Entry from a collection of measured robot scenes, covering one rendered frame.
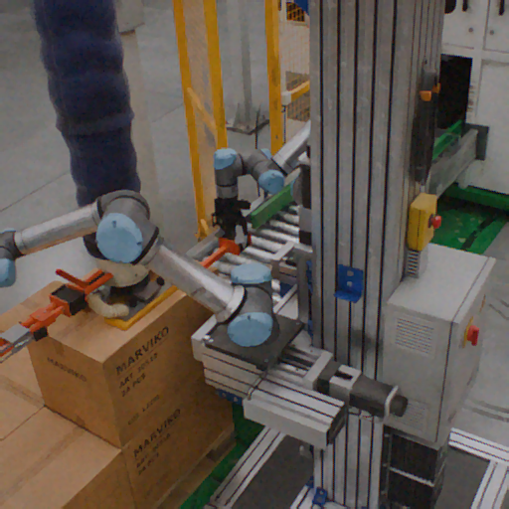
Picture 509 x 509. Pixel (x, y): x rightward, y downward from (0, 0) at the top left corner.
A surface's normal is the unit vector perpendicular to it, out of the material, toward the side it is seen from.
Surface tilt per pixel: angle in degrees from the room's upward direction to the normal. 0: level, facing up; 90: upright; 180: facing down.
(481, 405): 0
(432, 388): 90
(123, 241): 85
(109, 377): 90
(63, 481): 0
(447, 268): 0
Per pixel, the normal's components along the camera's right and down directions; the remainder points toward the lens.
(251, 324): 0.08, 0.63
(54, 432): -0.05, -0.83
